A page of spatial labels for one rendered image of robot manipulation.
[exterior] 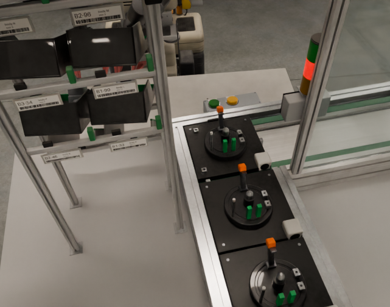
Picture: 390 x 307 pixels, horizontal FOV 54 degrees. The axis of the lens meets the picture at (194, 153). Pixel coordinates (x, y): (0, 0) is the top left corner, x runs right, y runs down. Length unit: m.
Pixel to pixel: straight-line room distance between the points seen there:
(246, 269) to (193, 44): 1.40
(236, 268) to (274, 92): 0.87
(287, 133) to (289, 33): 2.36
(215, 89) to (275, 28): 2.15
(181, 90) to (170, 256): 0.77
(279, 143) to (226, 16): 2.65
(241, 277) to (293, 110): 0.46
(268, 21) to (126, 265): 3.06
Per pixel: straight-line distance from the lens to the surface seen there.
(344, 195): 1.37
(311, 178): 1.30
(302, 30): 3.79
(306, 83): 1.04
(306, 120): 1.08
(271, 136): 1.41
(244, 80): 1.73
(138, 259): 1.20
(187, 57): 2.06
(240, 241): 1.09
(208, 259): 1.07
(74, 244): 1.23
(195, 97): 1.64
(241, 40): 3.58
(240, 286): 1.04
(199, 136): 1.32
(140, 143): 0.90
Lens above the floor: 1.93
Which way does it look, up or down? 49 degrees down
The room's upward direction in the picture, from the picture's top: 3 degrees counter-clockwise
